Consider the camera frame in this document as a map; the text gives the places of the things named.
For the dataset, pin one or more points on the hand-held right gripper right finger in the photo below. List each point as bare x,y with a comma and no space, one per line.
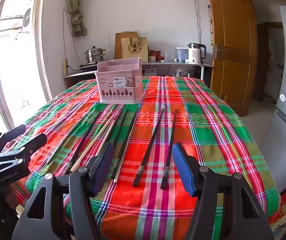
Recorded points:
184,172

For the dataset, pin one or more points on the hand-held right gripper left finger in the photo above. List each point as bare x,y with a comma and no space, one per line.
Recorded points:
104,172

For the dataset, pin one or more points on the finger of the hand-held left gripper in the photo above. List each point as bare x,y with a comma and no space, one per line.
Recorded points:
36,141
15,132

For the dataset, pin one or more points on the thin grey chopstick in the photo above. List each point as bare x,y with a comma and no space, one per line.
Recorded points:
55,153

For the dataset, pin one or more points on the beige wooden chopstick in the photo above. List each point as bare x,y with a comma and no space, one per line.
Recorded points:
90,147
106,136

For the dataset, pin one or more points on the white utensil basket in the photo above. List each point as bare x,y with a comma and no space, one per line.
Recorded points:
119,92

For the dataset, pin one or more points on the plaid tablecloth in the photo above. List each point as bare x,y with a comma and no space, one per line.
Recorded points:
208,130

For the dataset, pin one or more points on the glass window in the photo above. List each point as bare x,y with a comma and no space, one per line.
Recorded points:
12,67

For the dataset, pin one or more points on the small steel stand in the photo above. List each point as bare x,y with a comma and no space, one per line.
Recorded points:
78,74

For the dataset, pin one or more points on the black induction cooker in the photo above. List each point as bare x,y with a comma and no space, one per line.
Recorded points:
88,66

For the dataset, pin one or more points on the clear plastic bag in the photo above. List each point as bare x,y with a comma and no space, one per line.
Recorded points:
181,73

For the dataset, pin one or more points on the steel steamer pot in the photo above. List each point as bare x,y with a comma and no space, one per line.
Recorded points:
94,54

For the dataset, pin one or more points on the translucent plastic container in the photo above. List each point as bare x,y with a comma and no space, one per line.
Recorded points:
151,72

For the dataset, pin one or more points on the red printed bag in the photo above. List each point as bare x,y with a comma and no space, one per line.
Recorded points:
285,210

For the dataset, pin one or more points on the steel kitchen table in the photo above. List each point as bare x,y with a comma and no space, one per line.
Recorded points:
173,64

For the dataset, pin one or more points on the outdoor fan unit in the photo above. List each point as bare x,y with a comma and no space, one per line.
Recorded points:
26,17

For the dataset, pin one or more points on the clear drinking glass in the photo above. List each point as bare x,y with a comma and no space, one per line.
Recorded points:
167,55

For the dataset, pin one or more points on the white patterned jar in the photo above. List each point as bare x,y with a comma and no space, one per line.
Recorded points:
152,58

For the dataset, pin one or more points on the white electric kettle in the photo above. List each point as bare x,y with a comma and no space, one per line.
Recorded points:
196,52

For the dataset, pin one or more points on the wooden cutting board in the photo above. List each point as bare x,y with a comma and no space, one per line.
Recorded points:
118,45

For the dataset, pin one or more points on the tan paper gift bag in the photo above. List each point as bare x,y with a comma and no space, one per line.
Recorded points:
134,49

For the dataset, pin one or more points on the hanging olive cloth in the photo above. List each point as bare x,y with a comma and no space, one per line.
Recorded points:
76,17

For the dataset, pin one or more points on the wooden door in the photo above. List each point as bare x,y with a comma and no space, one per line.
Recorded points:
230,50

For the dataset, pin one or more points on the wall power strip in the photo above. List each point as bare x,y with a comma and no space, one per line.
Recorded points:
65,67

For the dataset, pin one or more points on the wall poster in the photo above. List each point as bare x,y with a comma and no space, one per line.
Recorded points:
210,25

